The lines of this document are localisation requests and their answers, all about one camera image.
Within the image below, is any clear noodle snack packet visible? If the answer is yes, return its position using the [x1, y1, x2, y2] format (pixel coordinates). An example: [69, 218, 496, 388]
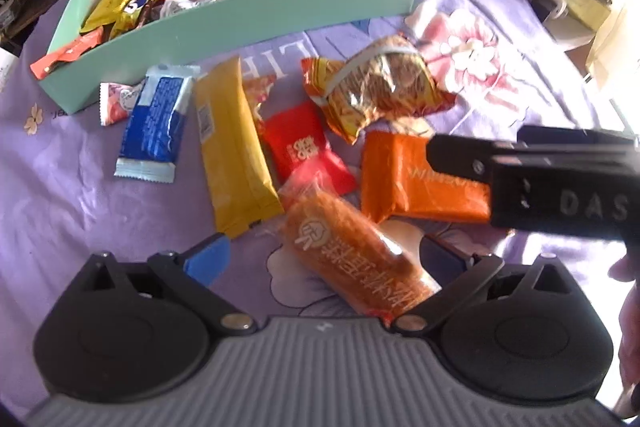
[300, 34, 458, 146]

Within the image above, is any mint green cardboard box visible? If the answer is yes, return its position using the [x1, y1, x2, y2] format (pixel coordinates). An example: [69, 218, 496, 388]
[37, 0, 424, 116]

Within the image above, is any small red snack packet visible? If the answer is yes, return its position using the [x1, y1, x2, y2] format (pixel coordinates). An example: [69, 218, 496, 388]
[261, 100, 358, 196]

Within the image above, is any small orange patterned snack packet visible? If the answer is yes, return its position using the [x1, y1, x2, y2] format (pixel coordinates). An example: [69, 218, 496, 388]
[243, 74, 279, 124]

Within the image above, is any pink and white candy packet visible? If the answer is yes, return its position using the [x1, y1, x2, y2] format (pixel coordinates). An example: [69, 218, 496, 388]
[98, 81, 147, 128]

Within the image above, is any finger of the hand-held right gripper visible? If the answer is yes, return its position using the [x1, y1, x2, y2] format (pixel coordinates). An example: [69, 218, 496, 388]
[426, 134, 494, 186]

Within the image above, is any long mustard yellow snack packet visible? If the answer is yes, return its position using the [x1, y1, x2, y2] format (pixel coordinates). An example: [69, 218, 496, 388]
[193, 57, 286, 241]

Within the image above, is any blue and white snack packet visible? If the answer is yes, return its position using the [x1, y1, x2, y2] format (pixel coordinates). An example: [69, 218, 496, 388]
[113, 64, 202, 184]

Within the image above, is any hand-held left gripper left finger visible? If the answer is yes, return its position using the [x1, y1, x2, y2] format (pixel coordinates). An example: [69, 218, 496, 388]
[79, 232, 259, 339]

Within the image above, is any person's right hand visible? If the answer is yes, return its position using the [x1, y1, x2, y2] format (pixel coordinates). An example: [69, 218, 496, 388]
[608, 249, 640, 419]

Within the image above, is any clear packet of orange-brown crisps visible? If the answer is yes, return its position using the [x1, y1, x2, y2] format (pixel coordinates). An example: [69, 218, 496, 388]
[276, 167, 444, 329]

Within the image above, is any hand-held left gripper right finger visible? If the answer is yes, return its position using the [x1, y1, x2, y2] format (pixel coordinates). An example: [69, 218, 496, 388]
[390, 233, 575, 335]

